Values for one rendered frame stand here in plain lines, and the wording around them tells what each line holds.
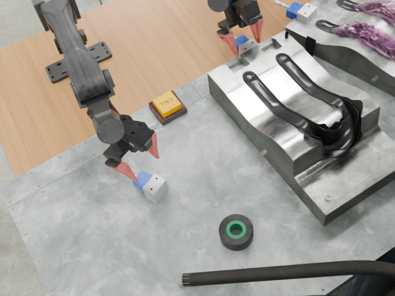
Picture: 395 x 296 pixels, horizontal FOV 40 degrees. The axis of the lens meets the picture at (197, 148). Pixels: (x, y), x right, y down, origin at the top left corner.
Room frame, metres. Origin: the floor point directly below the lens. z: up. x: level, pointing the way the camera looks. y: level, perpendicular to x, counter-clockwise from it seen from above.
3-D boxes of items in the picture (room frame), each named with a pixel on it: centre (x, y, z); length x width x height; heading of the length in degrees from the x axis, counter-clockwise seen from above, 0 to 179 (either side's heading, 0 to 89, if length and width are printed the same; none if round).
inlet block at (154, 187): (0.71, 0.15, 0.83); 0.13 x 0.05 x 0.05; 45
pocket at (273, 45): (1.02, -0.25, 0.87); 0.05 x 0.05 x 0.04; 23
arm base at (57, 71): (1.17, 0.31, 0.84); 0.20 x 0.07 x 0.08; 110
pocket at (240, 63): (0.98, -0.15, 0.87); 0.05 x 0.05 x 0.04; 23
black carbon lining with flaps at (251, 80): (0.80, -0.28, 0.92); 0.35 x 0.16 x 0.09; 23
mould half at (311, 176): (0.78, -0.28, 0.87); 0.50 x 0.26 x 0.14; 23
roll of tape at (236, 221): (0.52, -0.05, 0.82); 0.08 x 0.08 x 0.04
